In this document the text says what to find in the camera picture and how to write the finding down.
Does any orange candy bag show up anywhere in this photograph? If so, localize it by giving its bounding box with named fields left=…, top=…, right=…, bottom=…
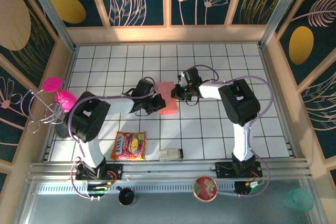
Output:
left=110, top=131, right=147, bottom=161

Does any red round plate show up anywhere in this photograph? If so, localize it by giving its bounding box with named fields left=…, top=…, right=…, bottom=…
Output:
left=193, top=176, right=218, bottom=202

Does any pink cloth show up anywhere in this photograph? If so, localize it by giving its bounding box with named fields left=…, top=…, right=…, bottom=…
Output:
left=156, top=80, right=179, bottom=116

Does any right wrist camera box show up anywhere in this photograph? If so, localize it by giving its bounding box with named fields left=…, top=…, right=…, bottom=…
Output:
left=179, top=68, right=203, bottom=86

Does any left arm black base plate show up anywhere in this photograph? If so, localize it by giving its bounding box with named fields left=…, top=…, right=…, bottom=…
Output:
left=75, top=163, right=124, bottom=182

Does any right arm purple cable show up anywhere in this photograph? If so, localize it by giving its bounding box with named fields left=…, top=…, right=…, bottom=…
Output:
left=187, top=64, right=274, bottom=198

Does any round steel cup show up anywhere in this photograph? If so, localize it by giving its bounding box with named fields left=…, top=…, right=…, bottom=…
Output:
left=54, top=123, right=76, bottom=140

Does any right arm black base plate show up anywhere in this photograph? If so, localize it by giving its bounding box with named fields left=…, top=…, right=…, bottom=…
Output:
left=215, top=161, right=263, bottom=179

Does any silver wire stand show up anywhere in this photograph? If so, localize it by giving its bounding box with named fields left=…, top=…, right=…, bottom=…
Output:
left=20, top=89, right=66, bottom=133

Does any aluminium frame post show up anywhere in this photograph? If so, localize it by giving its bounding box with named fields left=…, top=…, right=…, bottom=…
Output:
left=258, top=0, right=308, bottom=48
left=22, top=0, right=77, bottom=51

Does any green translucent cup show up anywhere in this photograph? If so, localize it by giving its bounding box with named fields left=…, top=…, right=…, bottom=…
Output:
left=283, top=188, right=315, bottom=211

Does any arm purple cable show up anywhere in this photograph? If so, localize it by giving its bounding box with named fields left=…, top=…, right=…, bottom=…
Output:
left=187, top=64, right=274, bottom=198
left=67, top=76, right=159, bottom=201

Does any flat pink round pad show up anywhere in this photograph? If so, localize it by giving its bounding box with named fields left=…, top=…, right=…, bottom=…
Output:
left=43, top=76, right=63, bottom=93

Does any domed pink round pad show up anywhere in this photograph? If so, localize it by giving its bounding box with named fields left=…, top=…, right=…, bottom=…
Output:
left=54, top=89, right=79, bottom=113

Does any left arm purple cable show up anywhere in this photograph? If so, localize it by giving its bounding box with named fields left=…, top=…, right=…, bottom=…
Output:
left=67, top=76, right=159, bottom=201

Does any small white black box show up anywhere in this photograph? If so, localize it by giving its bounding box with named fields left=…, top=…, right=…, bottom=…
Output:
left=159, top=148, right=184, bottom=162

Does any aluminium mounting rail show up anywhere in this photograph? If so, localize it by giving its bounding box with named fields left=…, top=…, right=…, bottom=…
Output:
left=26, top=158, right=313, bottom=183

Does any perforated metal strip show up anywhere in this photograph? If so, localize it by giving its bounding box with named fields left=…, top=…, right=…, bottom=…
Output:
left=36, top=184, right=237, bottom=195

